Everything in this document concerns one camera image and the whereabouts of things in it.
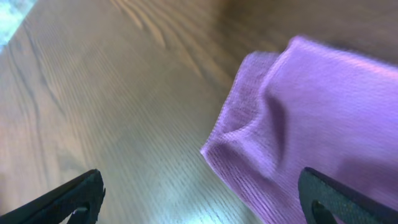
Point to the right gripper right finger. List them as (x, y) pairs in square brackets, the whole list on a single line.
[(325, 200)]

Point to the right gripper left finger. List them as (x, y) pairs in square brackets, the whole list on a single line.
[(78, 200)]

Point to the purple microfiber cloth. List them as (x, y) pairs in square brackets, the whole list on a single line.
[(310, 106)]

